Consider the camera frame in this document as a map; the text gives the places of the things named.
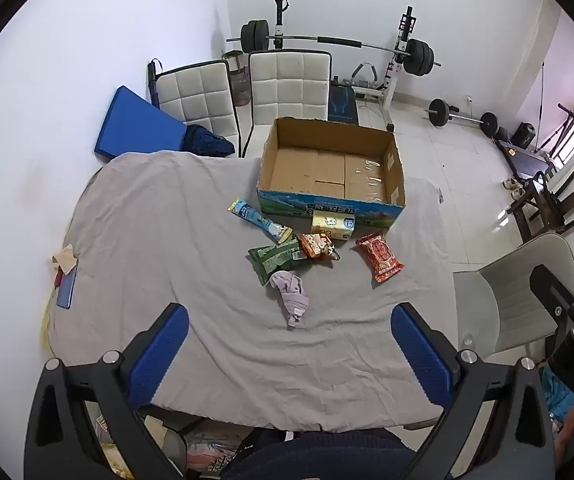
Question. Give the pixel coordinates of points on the pink cloth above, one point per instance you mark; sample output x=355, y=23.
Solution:
x=292, y=290

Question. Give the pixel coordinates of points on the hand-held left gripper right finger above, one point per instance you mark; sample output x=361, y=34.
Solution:
x=419, y=355

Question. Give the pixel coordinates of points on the short barbell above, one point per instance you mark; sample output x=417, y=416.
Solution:
x=437, y=111

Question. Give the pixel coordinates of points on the long barbell with black plates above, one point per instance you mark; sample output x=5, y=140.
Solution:
x=419, y=57

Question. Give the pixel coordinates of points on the white barbell rack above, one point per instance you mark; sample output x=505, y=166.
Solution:
x=397, y=75

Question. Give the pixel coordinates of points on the red snack packet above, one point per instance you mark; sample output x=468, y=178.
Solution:
x=379, y=255

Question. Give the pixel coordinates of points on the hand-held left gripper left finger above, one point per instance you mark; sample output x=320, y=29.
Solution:
x=159, y=355

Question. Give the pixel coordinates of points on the white padded chair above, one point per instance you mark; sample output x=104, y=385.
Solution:
x=192, y=95
x=287, y=85

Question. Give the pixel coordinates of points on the blue white tube packet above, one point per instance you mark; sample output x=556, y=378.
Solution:
x=259, y=221

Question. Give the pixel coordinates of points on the small red object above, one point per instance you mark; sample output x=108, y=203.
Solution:
x=58, y=279

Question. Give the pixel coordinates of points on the orange snack packet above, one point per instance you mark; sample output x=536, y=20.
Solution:
x=314, y=245

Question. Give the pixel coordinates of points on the dark blue cloth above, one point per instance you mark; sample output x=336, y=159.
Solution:
x=207, y=142

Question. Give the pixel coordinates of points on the blue foam mat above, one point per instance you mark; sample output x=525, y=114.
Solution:
x=137, y=125

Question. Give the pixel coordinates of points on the black treadmill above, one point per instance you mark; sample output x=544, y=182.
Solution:
x=522, y=152

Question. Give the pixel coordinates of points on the black weight plate stack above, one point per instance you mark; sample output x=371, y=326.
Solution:
x=502, y=133

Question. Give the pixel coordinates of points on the clear water jug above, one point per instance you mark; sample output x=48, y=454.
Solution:
x=241, y=87

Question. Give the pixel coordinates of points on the black pole stand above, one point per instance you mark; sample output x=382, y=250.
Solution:
x=541, y=100

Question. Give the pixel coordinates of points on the blue phone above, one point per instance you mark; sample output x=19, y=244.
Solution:
x=67, y=287

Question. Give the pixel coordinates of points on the crumpled beige tissue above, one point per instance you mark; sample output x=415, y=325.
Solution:
x=64, y=257

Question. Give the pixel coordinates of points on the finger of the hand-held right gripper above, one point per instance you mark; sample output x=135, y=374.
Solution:
x=572, y=317

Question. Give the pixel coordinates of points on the yellow milk carton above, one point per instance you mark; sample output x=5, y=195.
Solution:
x=332, y=222

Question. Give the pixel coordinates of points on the person's dark pants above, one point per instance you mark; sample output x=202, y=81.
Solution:
x=317, y=455

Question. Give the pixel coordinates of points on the black weight bench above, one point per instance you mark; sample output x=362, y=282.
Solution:
x=342, y=105

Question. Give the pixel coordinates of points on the cardboard box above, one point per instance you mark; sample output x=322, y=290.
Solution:
x=327, y=170

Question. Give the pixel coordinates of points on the black speaker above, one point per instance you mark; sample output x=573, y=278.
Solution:
x=523, y=135

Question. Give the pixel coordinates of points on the green snack packet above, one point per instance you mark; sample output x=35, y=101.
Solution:
x=272, y=260

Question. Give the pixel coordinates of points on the light blue cloth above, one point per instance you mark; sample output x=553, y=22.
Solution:
x=557, y=395

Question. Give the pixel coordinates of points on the beige shoe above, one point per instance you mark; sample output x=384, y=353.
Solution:
x=519, y=191
x=509, y=184

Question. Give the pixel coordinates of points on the patterned plastic bag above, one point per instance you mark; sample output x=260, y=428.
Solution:
x=212, y=452

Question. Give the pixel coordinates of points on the beige plastic chair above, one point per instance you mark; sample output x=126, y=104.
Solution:
x=507, y=290

